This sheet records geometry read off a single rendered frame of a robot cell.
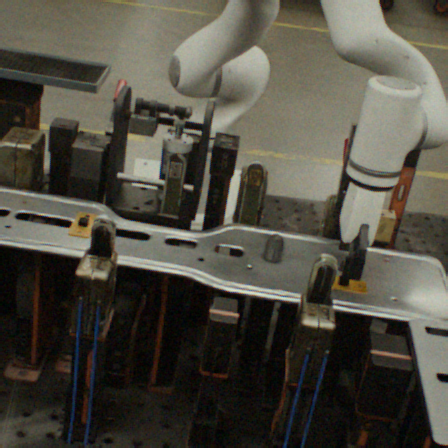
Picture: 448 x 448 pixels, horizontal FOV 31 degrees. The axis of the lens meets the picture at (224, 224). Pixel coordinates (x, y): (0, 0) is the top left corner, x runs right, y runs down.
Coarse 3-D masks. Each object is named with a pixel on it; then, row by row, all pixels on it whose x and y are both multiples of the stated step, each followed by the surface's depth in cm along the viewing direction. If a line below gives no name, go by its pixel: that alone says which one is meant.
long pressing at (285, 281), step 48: (0, 192) 149; (0, 240) 135; (48, 240) 137; (192, 240) 144; (240, 240) 147; (288, 240) 149; (336, 240) 151; (240, 288) 133; (288, 288) 135; (384, 288) 139; (432, 288) 142
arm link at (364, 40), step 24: (336, 0) 127; (360, 0) 125; (336, 24) 127; (360, 24) 124; (384, 24) 126; (336, 48) 128; (360, 48) 125; (384, 48) 126; (408, 48) 126; (384, 72) 130; (408, 72) 128; (432, 72) 126; (432, 96) 126; (432, 120) 123; (432, 144) 126
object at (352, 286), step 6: (336, 276) 140; (336, 282) 138; (342, 282) 137; (348, 282) 137; (354, 282) 139; (360, 282) 139; (366, 282) 140; (336, 288) 137; (342, 288) 137; (348, 288) 137; (354, 288) 137; (360, 288) 138; (366, 288) 138
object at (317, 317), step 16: (304, 304) 123; (304, 320) 120; (320, 320) 120; (304, 336) 120; (320, 336) 120; (288, 352) 130; (304, 352) 121; (320, 352) 121; (288, 368) 126; (304, 368) 122; (320, 368) 123; (288, 384) 125; (304, 384) 125; (320, 384) 125; (288, 400) 128; (304, 400) 125; (272, 416) 138; (288, 416) 130; (304, 416) 129; (272, 432) 135; (288, 432) 128
